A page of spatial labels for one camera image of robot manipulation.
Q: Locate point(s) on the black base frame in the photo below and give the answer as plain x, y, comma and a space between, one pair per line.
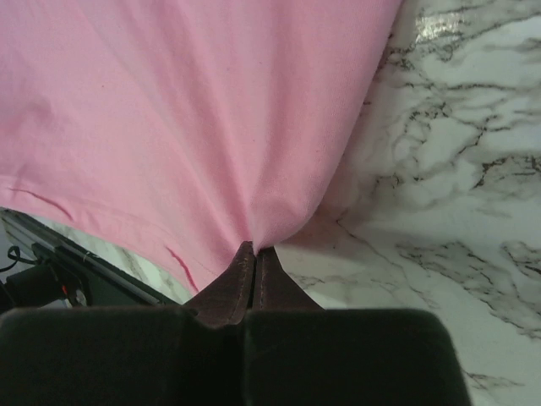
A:
49, 269

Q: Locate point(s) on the pink t-shirt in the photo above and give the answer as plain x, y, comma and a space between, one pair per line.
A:
180, 129

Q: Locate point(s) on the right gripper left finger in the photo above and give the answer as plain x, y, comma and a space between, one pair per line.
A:
225, 301

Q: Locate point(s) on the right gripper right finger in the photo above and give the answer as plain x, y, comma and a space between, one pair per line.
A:
273, 289

